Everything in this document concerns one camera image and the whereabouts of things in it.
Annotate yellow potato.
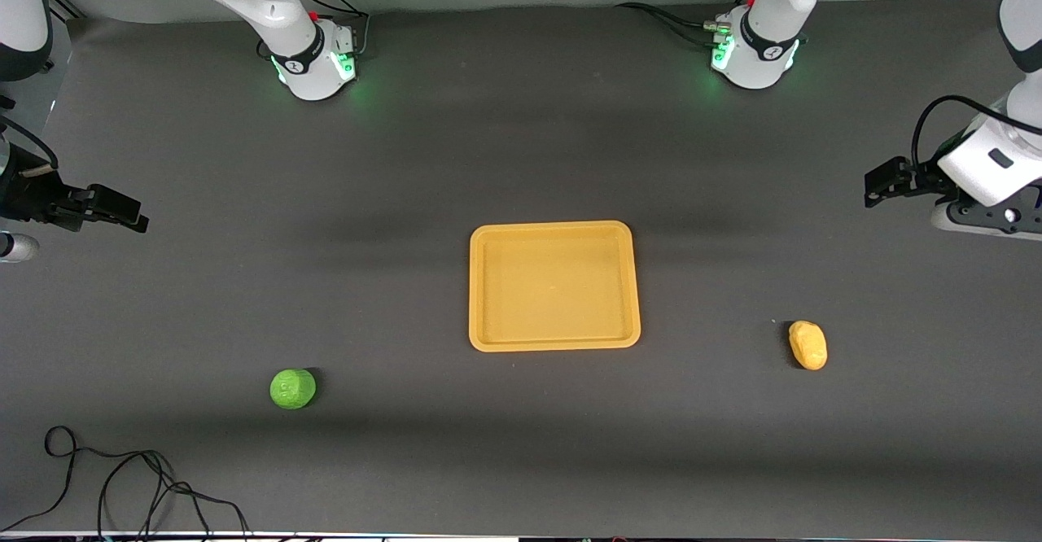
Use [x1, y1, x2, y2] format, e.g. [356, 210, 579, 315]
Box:
[787, 320, 829, 371]

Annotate green apple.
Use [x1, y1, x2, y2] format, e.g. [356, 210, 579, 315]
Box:
[269, 368, 317, 410]

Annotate orange plastic tray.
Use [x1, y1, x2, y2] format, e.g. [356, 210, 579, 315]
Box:
[468, 220, 642, 353]

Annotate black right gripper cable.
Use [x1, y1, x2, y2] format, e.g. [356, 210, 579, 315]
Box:
[0, 96, 60, 178]

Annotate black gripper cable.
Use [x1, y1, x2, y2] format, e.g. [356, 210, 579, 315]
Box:
[0, 96, 60, 178]
[911, 94, 1042, 170]

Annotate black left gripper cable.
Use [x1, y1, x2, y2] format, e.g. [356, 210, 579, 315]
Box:
[911, 94, 1042, 170]

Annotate thin black loose cable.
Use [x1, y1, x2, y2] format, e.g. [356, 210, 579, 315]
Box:
[0, 426, 252, 542]

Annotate black left arm base cables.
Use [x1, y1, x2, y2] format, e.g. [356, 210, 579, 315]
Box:
[614, 0, 808, 51]

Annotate black arm base cables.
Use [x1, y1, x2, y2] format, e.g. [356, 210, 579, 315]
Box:
[256, 0, 372, 61]
[614, 0, 808, 51]

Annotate black right arm base cables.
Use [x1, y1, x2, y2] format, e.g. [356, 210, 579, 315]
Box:
[256, 0, 372, 61]

